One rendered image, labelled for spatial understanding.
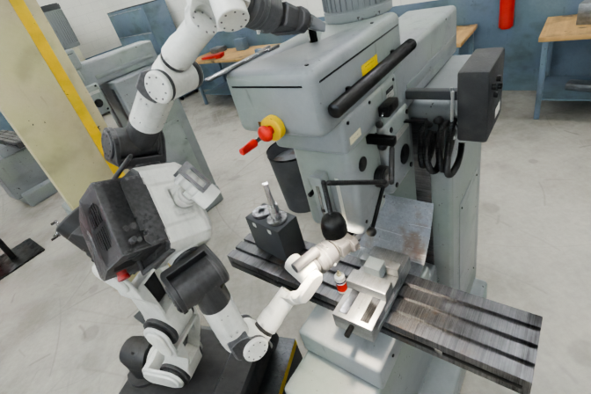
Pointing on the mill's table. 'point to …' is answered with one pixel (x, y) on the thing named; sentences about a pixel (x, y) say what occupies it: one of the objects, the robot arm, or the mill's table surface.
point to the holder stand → (275, 232)
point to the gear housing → (365, 120)
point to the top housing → (312, 75)
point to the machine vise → (368, 305)
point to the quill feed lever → (379, 195)
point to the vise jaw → (369, 284)
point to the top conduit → (370, 79)
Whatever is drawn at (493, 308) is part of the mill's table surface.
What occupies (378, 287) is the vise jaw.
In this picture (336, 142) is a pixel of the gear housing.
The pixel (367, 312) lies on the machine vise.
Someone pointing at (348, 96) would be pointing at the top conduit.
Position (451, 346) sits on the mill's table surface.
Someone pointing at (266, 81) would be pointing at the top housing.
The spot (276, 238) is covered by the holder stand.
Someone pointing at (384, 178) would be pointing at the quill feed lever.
